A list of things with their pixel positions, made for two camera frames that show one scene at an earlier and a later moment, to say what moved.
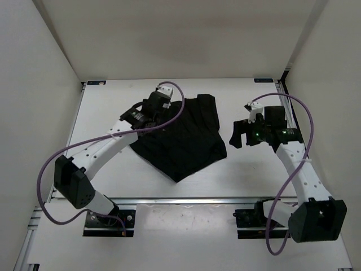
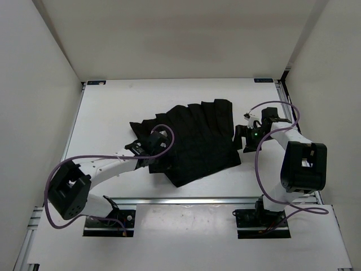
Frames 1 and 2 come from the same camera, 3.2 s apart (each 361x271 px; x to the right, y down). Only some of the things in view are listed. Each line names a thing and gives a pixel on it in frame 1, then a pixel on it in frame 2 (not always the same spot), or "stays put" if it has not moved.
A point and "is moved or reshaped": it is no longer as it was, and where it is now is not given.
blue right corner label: x=263 y=80 stays put
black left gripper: x=168 y=108 → x=163 y=147
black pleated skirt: x=189 y=143 is moved or reshaped
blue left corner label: x=96 y=82 stays put
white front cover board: x=174 y=234 stays put
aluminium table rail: x=170 y=200 stays put
